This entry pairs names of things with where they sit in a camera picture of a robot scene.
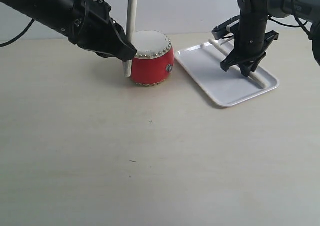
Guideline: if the wooden drumstick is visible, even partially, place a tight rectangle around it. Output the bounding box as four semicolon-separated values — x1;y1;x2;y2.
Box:
208;36;267;89
123;0;138;78

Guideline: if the white rectangular plastic tray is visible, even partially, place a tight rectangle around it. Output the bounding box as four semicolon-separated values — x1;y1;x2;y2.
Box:
174;41;280;108

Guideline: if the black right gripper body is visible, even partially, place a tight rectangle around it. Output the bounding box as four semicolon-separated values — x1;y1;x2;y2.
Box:
220;13;279;71

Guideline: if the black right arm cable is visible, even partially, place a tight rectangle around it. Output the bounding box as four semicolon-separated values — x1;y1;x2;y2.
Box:
267;0;316;40

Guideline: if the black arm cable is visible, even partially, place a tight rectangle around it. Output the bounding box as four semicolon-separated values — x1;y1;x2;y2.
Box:
267;0;316;40
0;18;36;47

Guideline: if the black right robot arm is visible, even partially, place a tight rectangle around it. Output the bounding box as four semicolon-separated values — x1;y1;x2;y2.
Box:
220;0;320;77

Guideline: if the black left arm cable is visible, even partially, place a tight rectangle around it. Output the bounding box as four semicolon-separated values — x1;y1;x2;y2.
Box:
0;18;36;47

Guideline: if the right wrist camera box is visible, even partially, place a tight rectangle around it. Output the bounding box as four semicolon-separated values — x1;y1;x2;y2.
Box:
211;15;240;40

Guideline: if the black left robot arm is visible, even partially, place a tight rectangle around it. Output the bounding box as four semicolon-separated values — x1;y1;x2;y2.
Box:
0;0;137;62

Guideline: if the small red drum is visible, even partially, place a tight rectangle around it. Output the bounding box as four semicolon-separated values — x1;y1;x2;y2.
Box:
122;30;175;86

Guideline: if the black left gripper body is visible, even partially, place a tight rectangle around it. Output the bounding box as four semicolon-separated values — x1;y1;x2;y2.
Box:
59;0;124;55

